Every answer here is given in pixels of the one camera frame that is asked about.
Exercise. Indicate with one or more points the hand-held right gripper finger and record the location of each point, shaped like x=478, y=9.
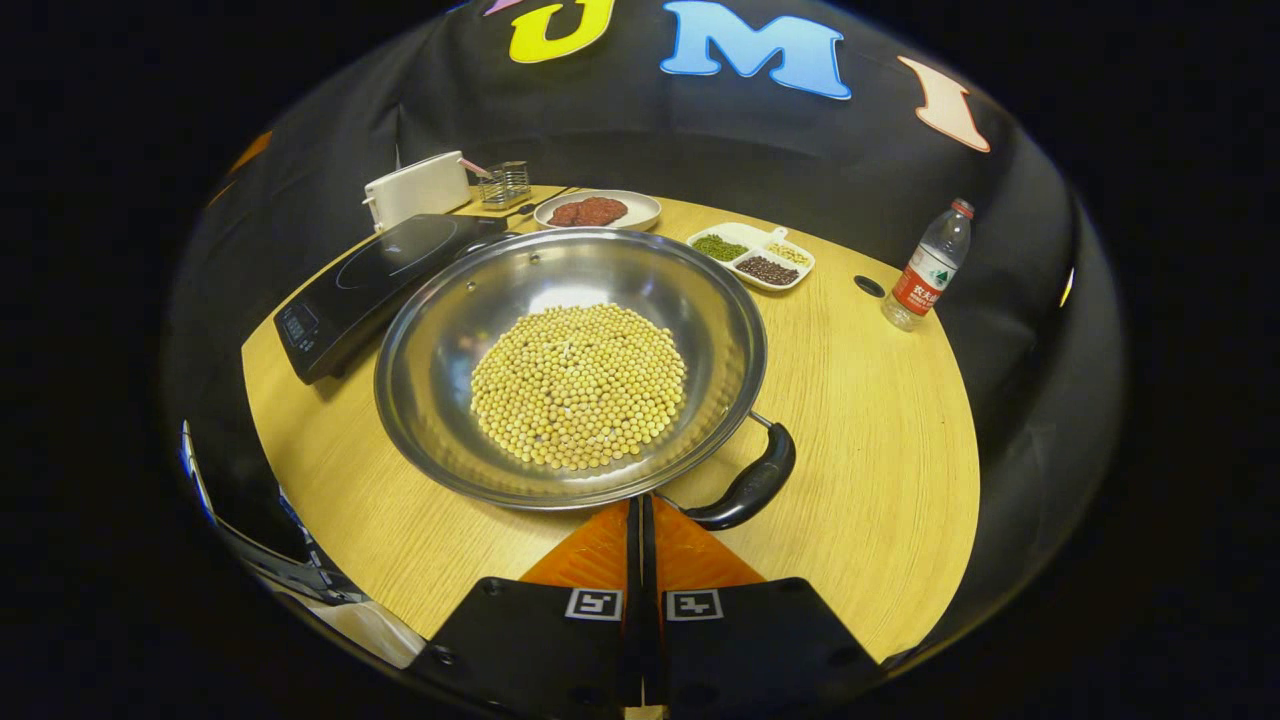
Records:
x=634, y=580
x=648, y=580

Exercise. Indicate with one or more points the stainless steel pot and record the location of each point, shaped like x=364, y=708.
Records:
x=480, y=290

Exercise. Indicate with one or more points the black induction cooktop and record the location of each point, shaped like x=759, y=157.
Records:
x=380, y=270

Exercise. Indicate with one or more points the pile of yellow soybeans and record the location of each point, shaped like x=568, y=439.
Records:
x=580, y=385

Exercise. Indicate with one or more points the dark red beans pile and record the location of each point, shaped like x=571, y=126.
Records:
x=767, y=270

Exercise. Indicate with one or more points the green mung beans pile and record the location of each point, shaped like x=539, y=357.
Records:
x=720, y=248

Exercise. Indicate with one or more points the white divided dish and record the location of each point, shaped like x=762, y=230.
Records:
x=750, y=240

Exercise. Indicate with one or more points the pale beans pile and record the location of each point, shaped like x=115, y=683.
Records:
x=790, y=254

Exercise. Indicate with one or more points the round white plate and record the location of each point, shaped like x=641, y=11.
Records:
x=645, y=210

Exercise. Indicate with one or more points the red meat slice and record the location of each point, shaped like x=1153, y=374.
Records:
x=605, y=210
x=565, y=214

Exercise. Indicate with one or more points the plastic water bottle red label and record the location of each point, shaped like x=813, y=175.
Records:
x=925, y=275

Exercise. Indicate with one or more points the black backdrop cloth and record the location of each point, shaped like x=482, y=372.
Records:
x=800, y=170

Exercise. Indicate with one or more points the pink striped straw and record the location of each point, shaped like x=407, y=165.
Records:
x=472, y=167

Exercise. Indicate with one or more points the white toaster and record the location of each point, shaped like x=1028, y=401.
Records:
x=415, y=190

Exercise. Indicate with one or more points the dark metal frame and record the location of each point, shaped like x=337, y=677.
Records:
x=290, y=570

